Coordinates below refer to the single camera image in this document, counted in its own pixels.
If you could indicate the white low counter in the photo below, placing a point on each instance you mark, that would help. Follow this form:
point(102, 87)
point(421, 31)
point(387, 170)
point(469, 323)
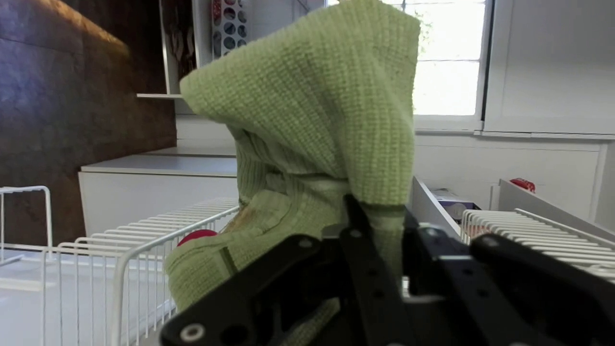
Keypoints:
point(160, 193)

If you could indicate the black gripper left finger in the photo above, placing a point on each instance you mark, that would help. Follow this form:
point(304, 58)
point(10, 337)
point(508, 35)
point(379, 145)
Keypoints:
point(269, 289)

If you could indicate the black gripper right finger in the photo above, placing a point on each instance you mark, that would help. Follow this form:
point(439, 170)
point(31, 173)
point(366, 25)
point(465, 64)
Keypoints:
point(512, 300)

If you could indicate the green towel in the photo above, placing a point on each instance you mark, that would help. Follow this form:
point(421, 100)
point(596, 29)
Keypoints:
point(319, 97)

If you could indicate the hanging organizer with round holes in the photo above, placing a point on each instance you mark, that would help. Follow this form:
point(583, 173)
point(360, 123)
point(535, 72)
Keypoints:
point(227, 25)

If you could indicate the bright window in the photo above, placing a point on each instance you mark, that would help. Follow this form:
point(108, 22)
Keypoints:
point(448, 64)

